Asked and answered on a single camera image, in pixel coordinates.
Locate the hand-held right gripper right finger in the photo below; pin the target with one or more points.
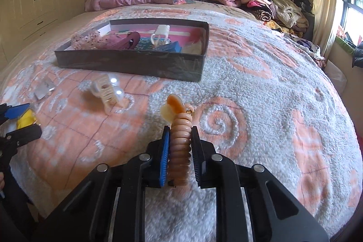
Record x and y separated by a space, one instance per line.
197 158

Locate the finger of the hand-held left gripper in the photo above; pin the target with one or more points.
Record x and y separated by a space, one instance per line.
17 111
27 134

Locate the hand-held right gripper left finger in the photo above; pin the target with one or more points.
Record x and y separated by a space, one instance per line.
165 158

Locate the orange spiral hair claw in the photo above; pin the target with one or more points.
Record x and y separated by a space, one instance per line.
180 145

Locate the beige floral bow hair clip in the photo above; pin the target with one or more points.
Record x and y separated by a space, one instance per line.
85 39

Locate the dark shallow cardboard box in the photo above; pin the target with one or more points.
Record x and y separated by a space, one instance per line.
127 66

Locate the small blue box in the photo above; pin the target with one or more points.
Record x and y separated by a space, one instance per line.
170 47

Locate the brown hair claw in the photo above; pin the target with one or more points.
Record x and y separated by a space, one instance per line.
133 39

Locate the white hair claw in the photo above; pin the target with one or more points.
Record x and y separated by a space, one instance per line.
160 30

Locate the cream pearl hair claw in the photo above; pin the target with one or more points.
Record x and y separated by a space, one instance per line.
107 91

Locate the orange white fleece blanket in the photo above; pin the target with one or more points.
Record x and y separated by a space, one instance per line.
255 89

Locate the pink book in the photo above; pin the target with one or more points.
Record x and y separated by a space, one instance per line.
181 33

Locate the crumpled clothes at bed edge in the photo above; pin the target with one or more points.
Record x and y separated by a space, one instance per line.
310 50

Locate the white plastic bag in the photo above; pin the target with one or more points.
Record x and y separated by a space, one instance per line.
336 76

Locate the pile of clothes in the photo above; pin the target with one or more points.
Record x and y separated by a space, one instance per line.
278 9

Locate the black bag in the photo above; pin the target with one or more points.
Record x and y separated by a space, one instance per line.
303 3

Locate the dark puffer jacket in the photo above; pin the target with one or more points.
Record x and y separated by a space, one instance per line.
358 55

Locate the barred window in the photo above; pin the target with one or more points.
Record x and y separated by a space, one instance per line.
351 3

